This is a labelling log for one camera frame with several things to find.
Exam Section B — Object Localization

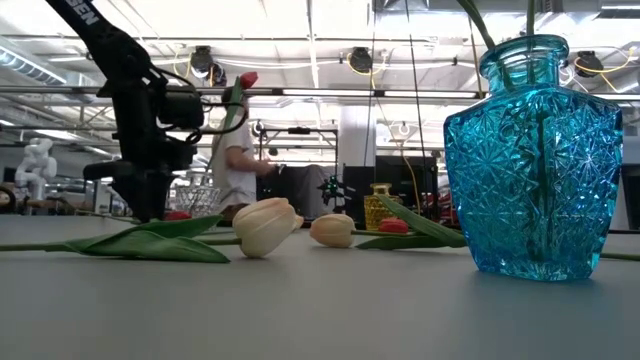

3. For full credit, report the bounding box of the white robot figure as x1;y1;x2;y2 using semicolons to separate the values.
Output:
13;137;59;201

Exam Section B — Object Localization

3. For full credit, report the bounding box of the clear glass vase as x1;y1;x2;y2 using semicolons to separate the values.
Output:
174;185;222;219

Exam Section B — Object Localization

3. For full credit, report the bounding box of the black device with green light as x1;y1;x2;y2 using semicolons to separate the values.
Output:
319;175;357;204

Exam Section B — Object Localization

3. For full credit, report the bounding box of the grey table mat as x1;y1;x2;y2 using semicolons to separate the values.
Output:
0;214;640;360

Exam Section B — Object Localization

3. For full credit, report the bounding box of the black metal frame rig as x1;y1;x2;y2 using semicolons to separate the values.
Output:
257;126;340;166

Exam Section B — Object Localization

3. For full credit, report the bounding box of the white artificial tulip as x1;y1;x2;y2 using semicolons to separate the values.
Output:
524;0;537;84
456;0;516;94
534;119;559;256

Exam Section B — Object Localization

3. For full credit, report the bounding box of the long ceiling light bar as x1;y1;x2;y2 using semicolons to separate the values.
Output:
282;88;479;99

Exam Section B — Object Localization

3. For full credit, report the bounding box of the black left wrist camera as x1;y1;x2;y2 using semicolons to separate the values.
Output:
159;88;206;130

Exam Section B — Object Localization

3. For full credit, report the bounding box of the yellow glass vase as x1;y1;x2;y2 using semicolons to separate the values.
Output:
363;182;404;232

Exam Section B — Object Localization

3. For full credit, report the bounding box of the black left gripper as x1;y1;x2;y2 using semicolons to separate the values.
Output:
82;69;197;224

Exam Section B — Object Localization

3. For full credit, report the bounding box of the silver ventilation duct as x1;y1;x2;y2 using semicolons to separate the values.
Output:
0;45;96;104

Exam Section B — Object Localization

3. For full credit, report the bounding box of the black ceiling cable reel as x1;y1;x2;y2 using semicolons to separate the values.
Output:
574;49;604;79
189;44;215;79
348;46;374;75

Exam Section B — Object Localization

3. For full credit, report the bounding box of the dark fabric partition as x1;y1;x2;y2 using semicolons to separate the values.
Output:
257;163;346;221

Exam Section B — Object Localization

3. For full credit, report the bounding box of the person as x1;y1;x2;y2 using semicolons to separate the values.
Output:
212;87;276;221

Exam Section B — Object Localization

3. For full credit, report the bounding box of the blue cut-glass vase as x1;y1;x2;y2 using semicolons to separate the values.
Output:
443;33;625;282

